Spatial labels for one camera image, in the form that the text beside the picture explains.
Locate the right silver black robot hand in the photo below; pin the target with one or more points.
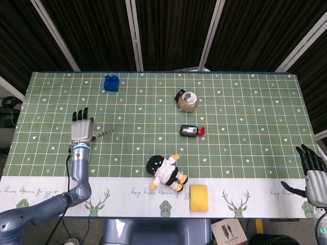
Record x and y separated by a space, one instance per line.
316 183

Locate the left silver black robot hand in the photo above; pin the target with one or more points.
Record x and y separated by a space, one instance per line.
81 130

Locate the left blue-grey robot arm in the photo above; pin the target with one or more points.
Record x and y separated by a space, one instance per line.
79 166

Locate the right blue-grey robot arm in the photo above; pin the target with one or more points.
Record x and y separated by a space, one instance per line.
322 227

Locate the blue toy building block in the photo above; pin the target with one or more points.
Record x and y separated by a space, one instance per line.
111 83

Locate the black round bin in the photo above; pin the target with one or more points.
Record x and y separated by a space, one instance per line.
278 241

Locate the green checked tablecloth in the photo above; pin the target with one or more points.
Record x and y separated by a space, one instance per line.
242 153

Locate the penguin plush toy white coat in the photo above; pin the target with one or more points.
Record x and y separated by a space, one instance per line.
167 172

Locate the dark ribbed partition panel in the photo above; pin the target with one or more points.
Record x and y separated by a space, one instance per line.
173 33
313 86
263 30
97 33
23 43

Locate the black and red device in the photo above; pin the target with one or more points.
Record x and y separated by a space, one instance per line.
187 131

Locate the round glass jar of grains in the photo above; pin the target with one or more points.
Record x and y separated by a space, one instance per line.
187 102

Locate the yellow sponge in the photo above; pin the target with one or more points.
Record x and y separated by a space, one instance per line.
199 197

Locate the blue-grey robot torso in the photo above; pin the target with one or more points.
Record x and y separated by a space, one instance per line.
155 232

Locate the white partition frame post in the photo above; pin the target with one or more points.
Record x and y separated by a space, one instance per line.
301 49
210 35
11 86
56 35
135 35

